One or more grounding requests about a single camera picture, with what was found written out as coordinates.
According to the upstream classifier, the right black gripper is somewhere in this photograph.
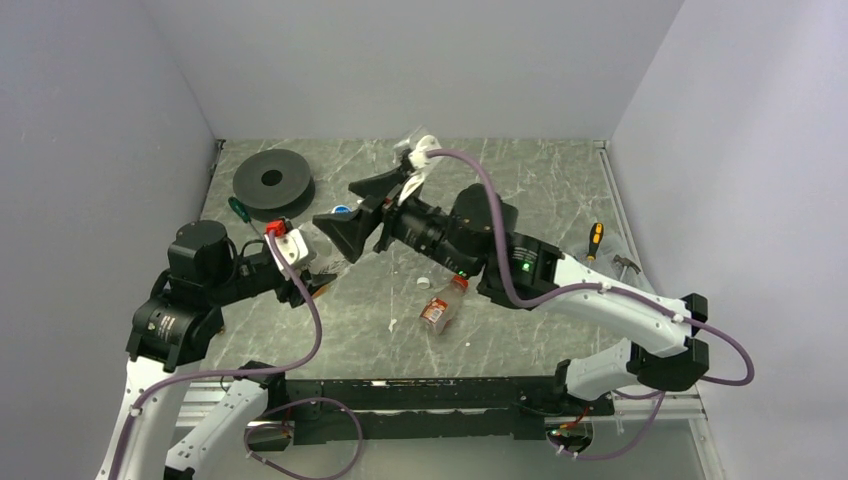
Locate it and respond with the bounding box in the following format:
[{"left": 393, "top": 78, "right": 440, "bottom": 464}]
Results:
[{"left": 312, "top": 165, "right": 477, "bottom": 279}]

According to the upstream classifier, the green fruit tea bottle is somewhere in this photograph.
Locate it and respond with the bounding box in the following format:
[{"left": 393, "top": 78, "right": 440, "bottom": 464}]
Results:
[{"left": 301, "top": 223, "right": 350, "bottom": 276}]

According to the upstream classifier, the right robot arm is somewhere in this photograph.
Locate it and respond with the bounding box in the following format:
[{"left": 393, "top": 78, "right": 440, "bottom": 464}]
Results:
[{"left": 313, "top": 169, "right": 709, "bottom": 415}]

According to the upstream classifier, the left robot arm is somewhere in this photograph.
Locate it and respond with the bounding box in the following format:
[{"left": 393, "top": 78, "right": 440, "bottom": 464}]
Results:
[{"left": 97, "top": 220, "right": 336, "bottom": 479}]

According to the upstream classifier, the small orange cap bottle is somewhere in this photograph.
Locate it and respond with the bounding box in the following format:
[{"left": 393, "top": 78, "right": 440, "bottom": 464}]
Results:
[{"left": 419, "top": 275, "right": 468, "bottom": 335}]

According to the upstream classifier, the black filament spool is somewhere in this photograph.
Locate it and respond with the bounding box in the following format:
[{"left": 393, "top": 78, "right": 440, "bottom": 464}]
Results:
[{"left": 232, "top": 149, "right": 316, "bottom": 222}]

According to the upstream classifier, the yellow black screwdriver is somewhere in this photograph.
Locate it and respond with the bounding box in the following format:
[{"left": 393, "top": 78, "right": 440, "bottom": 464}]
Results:
[{"left": 586, "top": 222, "right": 605, "bottom": 263}]

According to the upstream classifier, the small metal hammer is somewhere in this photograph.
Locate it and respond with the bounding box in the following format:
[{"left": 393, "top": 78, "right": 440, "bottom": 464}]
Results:
[{"left": 613, "top": 255, "right": 642, "bottom": 277}]

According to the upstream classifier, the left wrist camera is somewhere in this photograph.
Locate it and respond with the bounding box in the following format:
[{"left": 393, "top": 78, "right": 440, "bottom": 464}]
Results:
[{"left": 265, "top": 219, "right": 316, "bottom": 280}]

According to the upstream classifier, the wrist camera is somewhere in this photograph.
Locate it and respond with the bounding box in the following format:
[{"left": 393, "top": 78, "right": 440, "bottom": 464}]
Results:
[
  {"left": 265, "top": 219, "right": 316, "bottom": 280},
  {"left": 392, "top": 126, "right": 441, "bottom": 205}
]

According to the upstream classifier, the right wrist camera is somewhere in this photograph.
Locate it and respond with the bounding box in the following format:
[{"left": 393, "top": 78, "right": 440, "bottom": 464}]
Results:
[{"left": 392, "top": 126, "right": 441, "bottom": 205}]

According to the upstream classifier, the green handled screwdriver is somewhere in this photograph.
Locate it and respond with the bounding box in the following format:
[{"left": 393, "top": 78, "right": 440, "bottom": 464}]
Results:
[{"left": 227, "top": 196, "right": 264, "bottom": 239}]

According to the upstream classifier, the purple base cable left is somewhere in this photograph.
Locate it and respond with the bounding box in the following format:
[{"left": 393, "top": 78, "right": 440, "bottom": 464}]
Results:
[{"left": 243, "top": 397, "right": 364, "bottom": 480}]

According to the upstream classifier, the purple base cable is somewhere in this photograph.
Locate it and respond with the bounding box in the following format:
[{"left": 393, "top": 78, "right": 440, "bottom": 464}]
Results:
[
  {"left": 546, "top": 390, "right": 694, "bottom": 463},
  {"left": 243, "top": 397, "right": 364, "bottom": 480}
]

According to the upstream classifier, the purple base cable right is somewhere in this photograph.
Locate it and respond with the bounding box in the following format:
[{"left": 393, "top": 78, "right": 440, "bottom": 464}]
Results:
[{"left": 546, "top": 390, "right": 694, "bottom": 463}]

